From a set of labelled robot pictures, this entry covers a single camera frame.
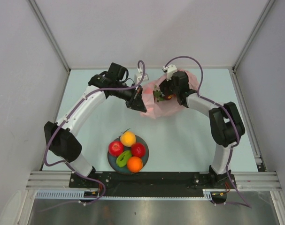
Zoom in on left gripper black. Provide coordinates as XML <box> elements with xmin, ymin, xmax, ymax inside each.
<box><xmin>111</xmin><ymin>82</ymin><xmax>146</xmax><ymax>113</ymax></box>

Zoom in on red fake strawberry green leaves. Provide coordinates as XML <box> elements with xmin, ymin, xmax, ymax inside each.
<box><xmin>153</xmin><ymin>85</ymin><xmax>175</xmax><ymax>102</ymax></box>

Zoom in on pink plastic bag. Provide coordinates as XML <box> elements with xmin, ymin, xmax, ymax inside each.
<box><xmin>141</xmin><ymin>69</ymin><xmax>199</xmax><ymax>119</ymax></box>

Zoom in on orange fake fruit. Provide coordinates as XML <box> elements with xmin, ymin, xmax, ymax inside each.
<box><xmin>120</xmin><ymin>131</ymin><xmax>136</xmax><ymax>147</ymax></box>

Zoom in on red fake pomegranate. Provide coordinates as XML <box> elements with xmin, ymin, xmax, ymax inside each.
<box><xmin>131</xmin><ymin>142</ymin><xmax>146</xmax><ymax>158</ymax></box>

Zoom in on red fake apple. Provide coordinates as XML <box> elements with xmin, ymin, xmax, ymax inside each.
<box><xmin>108</xmin><ymin>141</ymin><xmax>124</xmax><ymax>157</ymax></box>

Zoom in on green fake star fruit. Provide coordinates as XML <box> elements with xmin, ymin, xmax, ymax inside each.
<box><xmin>116</xmin><ymin>150</ymin><xmax>132</xmax><ymax>168</ymax></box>

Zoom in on orange fake tangerine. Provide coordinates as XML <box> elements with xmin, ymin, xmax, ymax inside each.
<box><xmin>127</xmin><ymin>157</ymin><xmax>143</xmax><ymax>173</ymax></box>

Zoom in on dark blue ceramic plate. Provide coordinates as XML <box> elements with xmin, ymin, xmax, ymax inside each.
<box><xmin>107</xmin><ymin>136</ymin><xmax>149</xmax><ymax>175</ymax></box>

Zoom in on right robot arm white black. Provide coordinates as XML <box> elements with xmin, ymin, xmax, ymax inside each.
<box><xmin>160</xmin><ymin>70</ymin><xmax>246</xmax><ymax>188</ymax></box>

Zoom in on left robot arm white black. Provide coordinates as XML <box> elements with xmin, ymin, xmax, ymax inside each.
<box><xmin>43</xmin><ymin>63</ymin><xmax>146</xmax><ymax>188</ymax></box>

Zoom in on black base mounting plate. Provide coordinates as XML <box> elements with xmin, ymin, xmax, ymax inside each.
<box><xmin>69</xmin><ymin>171</ymin><xmax>237</xmax><ymax>197</ymax></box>

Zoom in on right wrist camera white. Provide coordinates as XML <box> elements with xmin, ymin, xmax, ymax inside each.
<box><xmin>162</xmin><ymin>65</ymin><xmax>177</xmax><ymax>81</ymax></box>

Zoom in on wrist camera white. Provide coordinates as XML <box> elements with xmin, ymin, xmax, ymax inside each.
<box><xmin>162</xmin><ymin>65</ymin><xmax>177</xmax><ymax>81</ymax></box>
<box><xmin>134</xmin><ymin>68</ymin><xmax>149</xmax><ymax>84</ymax></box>

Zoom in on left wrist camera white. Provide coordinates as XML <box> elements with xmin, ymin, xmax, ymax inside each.
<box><xmin>134</xmin><ymin>68</ymin><xmax>149</xmax><ymax>84</ymax></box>

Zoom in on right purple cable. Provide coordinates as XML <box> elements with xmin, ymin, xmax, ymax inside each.
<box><xmin>163</xmin><ymin>55</ymin><xmax>252</xmax><ymax>209</ymax></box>

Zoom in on purple cable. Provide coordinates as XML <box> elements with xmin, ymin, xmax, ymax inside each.
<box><xmin>163</xmin><ymin>55</ymin><xmax>252</xmax><ymax>209</ymax></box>
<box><xmin>43</xmin><ymin>60</ymin><xmax>146</xmax><ymax>208</ymax></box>

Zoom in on right aluminium frame post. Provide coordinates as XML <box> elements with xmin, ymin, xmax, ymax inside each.
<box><xmin>231</xmin><ymin>0</ymin><xmax>276</xmax><ymax>71</ymax></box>

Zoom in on aluminium frame post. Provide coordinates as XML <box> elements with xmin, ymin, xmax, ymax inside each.
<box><xmin>27</xmin><ymin>0</ymin><xmax>70</xmax><ymax>72</ymax></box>
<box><xmin>231</xmin><ymin>0</ymin><xmax>276</xmax><ymax>71</ymax></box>

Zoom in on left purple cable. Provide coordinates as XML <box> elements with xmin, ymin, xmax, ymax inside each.
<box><xmin>43</xmin><ymin>60</ymin><xmax>146</xmax><ymax>208</ymax></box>

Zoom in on left aluminium frame post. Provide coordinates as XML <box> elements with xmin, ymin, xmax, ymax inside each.
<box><xmin>27</xmin><ymin>0</ymin><xmax>70</xmax><ymax>72</ymax></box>

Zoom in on white slotted cable duct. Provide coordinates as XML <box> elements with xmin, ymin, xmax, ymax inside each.
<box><xmin>36</xmin><ymin>190</ymin><xmax>212</xmax><ymax>201</ymax></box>

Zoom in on aluminium front rail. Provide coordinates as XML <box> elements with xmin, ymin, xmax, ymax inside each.
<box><xmin>26</xmin><ymin>171</ymin><xmax>282</xmax><ymax>191</ymax></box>

